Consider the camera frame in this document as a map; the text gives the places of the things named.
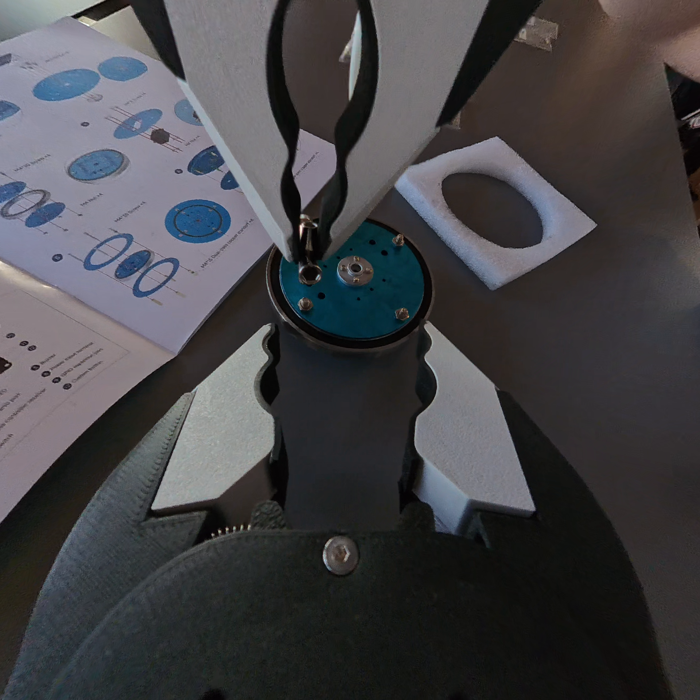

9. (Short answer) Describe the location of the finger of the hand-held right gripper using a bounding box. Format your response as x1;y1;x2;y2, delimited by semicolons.
319;0;491;260
163;0;305;263

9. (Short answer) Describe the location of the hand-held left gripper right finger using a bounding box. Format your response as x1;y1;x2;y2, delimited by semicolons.
399;322;537;536

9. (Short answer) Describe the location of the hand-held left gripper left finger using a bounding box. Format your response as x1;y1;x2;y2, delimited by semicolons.
150;323;288;515

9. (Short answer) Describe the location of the blue round base plate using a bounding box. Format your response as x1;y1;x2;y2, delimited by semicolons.
266;219;434;359

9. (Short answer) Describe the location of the small metal socket wrench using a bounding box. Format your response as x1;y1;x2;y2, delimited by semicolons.
295;214;324;286

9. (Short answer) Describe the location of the person's right forearm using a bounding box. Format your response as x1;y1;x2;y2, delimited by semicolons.
599;0;700;83

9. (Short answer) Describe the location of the dark grey desk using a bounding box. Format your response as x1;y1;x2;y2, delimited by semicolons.
0;0;700;695

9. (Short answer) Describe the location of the small clear plastic bag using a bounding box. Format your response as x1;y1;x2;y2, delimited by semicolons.
513;16;560;53

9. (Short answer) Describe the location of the white instruction booklet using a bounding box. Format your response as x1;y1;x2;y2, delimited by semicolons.
0;16;340;526

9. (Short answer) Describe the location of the white foam square with hole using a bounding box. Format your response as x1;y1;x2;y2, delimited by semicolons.
395;137;598;291

